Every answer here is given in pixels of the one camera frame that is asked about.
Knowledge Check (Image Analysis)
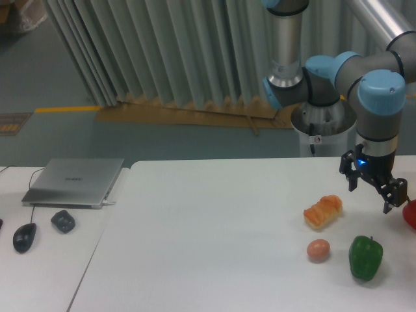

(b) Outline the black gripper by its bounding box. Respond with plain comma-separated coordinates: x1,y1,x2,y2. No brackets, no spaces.
339,143,408,214

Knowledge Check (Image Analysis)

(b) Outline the black computer mouse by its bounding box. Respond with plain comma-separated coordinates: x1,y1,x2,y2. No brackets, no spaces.
12,222,37,254

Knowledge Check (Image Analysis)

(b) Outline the green bell pepper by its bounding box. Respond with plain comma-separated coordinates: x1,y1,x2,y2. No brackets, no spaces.
348,235,384,281

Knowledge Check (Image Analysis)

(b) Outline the brown egg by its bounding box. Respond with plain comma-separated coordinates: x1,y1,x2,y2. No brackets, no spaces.
306,239,330,261

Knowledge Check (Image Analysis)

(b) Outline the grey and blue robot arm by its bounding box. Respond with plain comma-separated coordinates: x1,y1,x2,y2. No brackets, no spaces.
263,1,415,213

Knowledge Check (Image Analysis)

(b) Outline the braided bread loaf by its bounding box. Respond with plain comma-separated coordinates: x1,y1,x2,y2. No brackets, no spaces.
304,195,343,230

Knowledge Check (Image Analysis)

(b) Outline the silver laptop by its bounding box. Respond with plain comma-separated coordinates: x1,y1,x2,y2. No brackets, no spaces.
21,158,124,209

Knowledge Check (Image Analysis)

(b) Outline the grey pleated curtain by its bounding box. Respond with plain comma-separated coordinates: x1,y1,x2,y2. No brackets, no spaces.
43,0,386,109

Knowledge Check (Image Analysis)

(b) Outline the red bell pepper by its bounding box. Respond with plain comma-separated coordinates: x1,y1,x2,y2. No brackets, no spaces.
402,200,416,229

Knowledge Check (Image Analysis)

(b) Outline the black mouse cable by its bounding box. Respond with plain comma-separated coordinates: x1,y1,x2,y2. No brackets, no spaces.
28,167,47,225

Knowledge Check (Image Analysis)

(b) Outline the small black gadget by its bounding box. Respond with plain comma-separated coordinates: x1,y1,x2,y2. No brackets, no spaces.
51,210,76,233

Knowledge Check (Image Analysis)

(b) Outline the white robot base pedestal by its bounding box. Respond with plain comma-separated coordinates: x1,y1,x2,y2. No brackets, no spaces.
291,99,356,157

